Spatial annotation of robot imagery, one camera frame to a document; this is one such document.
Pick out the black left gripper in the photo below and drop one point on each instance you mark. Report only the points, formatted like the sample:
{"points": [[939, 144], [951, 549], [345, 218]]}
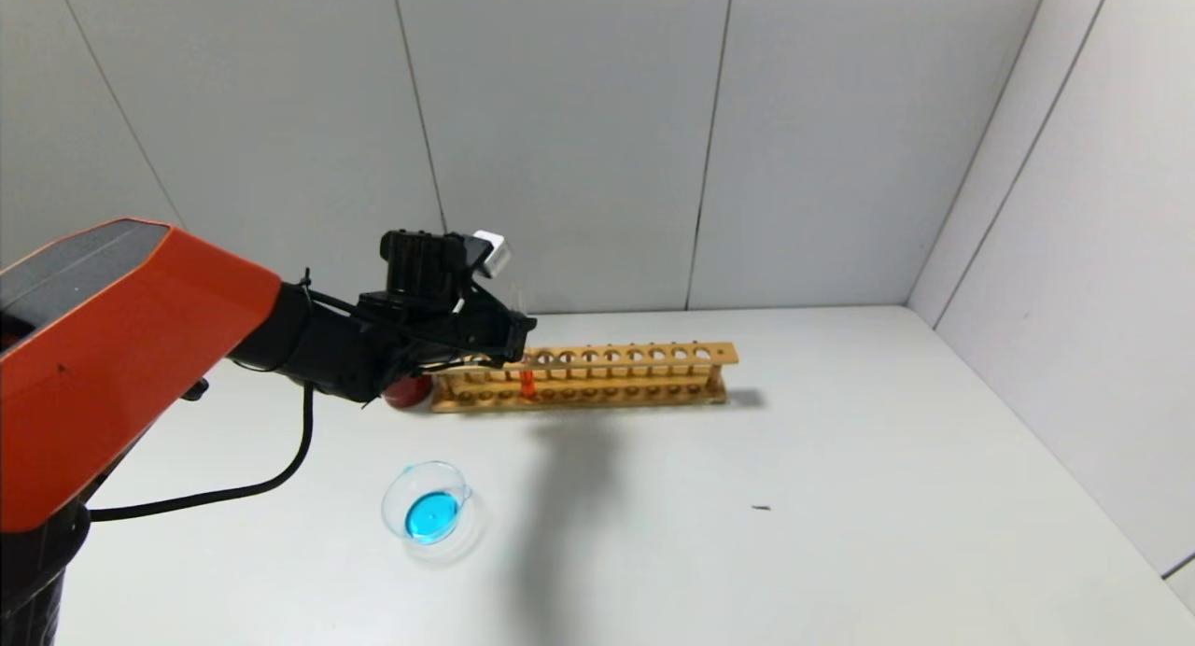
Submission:
{"points": [[516, 336]]}

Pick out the test tube with red pigment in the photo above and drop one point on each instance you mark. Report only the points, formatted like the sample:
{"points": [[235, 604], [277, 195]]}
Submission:
{"points": [[527, 386]]}

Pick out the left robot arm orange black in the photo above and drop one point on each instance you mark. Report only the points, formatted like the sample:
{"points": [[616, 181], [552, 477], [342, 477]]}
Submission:
{"points": [[112, 347]]}

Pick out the wooden test tube rack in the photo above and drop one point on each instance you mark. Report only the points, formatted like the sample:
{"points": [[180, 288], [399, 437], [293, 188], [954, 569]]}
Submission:
{"points": [[635, 355]]}

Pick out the red plastic cup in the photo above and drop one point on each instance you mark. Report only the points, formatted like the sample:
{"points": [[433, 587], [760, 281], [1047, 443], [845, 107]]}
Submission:
{"points": [[411, 396]]}

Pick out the clear glass dish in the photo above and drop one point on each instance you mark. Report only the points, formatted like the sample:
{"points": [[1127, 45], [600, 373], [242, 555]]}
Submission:
{"points": [[431, 513]]}

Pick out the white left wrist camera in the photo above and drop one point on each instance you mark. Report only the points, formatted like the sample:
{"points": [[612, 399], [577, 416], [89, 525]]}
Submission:
{"points": [[493, 252]]}

